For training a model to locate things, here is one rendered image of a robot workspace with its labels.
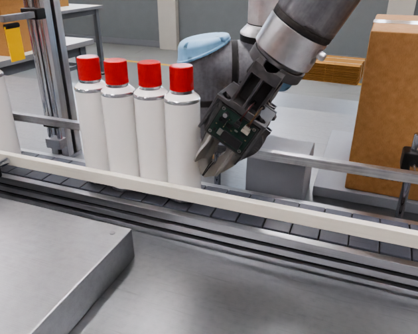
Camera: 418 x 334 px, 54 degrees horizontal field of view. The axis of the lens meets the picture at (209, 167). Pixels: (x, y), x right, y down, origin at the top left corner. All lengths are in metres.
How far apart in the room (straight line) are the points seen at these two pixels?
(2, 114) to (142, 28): 6.22
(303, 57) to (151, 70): 0.22
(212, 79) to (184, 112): 0.34
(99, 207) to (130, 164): 0.09
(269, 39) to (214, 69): 0.43
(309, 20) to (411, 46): 0.26
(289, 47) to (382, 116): 0.29
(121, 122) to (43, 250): 0.21
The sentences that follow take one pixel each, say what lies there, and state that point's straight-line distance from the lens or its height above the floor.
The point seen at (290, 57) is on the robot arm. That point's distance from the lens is 0.48.
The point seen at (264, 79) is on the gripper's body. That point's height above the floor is 1.09.
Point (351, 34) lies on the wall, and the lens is 5.93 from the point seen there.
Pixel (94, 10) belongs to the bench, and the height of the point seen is 0.73.
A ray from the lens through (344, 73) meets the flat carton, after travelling 4.88.
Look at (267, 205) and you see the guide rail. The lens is 0.57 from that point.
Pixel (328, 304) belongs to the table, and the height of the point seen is 0.83.
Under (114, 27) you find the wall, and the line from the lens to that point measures 7.28.
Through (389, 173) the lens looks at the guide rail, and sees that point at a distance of 0.60.
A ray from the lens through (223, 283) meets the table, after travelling 0.57.
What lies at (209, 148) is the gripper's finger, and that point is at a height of 0.97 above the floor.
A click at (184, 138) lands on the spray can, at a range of 0.58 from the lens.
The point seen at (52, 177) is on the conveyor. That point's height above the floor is 0.88.
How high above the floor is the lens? 1.21
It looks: 26 degrees down
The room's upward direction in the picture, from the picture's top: straight up
